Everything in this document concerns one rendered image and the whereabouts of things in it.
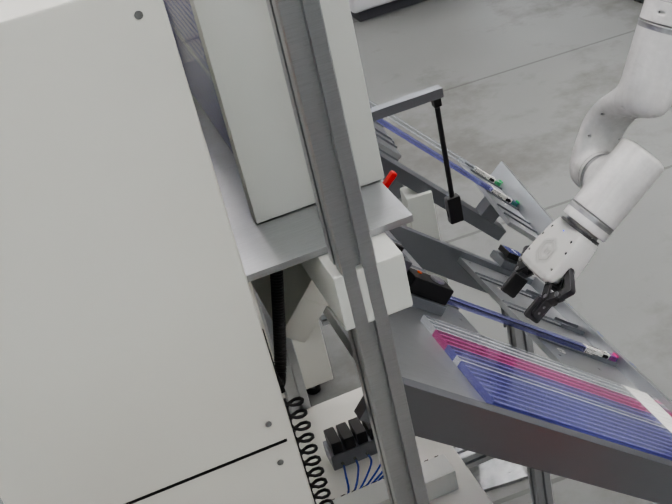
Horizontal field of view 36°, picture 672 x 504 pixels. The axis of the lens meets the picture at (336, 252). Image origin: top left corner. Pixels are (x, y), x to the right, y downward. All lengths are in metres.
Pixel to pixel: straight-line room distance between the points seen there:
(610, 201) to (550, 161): 2.39
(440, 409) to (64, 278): 0.49
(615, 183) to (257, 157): 0.73
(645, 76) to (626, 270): 1.81
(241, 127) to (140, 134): 0.17
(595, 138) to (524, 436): 0.61
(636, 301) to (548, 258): 1.59
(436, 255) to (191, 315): 0.99
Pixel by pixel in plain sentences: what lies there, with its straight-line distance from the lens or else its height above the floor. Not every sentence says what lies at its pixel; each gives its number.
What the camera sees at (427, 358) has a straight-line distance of 1.39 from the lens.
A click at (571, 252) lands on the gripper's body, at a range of 1.70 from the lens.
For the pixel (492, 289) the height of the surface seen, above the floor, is 0.84.
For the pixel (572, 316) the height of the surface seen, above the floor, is 0.73.
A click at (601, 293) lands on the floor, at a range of 3.33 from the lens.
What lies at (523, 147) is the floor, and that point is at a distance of 4.21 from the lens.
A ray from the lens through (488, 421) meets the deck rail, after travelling 1.32.
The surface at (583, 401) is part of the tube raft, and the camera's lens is 1.58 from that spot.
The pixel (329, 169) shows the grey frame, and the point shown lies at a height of 1.50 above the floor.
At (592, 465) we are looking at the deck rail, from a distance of 1.46.
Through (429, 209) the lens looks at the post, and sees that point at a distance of 2.31.
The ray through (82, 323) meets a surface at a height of 1.41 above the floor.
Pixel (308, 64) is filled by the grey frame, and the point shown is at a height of 1.61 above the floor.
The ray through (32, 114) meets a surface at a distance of 0.97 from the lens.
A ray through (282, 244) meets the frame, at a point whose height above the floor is 1.39.
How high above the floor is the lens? 1.96
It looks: 32 degrees down
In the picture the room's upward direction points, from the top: 14 degrees counter-clockwise
